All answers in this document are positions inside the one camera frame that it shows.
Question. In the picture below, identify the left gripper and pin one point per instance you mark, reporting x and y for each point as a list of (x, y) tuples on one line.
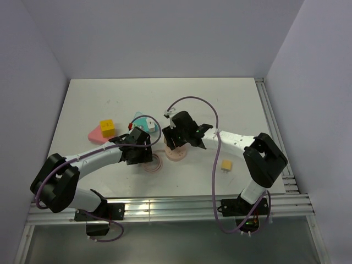
[(146, 157)]

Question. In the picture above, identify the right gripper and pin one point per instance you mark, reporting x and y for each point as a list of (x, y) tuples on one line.
[(169, 133)]

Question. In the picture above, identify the pink round power strip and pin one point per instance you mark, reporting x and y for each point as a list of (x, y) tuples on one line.
[(173, 155)]

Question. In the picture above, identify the teal triangular power strip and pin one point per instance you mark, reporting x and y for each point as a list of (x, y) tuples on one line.
[(142, 121)]

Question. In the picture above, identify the white plug adapter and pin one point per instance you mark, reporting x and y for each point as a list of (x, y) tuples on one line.
[(151, 127)]

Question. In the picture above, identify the yellow cube power socket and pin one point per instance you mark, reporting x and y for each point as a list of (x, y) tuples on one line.
[(107, 128)]

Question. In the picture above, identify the pink triangular power strip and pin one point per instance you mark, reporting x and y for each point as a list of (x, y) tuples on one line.
[(96, 137)]

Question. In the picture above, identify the orange plug adapter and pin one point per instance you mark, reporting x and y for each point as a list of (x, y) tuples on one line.
[(226, 165)]

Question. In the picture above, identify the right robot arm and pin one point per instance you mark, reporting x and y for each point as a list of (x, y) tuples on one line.
[(264, 159)]

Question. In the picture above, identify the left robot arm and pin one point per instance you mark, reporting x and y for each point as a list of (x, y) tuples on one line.
[(56, 185)]

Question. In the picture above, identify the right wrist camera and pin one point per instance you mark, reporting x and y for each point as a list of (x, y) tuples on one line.
[(169, 114)]

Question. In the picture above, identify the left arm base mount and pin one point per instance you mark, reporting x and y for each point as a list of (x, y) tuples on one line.
[(102, 220)]

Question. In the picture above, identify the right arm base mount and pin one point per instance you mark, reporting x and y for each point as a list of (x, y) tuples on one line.
[(259, 218)]

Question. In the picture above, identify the aluminium right rail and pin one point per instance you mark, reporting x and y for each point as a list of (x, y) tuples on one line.
[(289, 180)]

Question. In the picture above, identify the aluminium rail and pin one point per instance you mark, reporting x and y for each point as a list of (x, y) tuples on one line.
[(289, 180), (171, 209)]

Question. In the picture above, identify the aluminium front rail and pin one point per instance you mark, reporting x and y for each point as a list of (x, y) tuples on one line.
[(171, 209)]

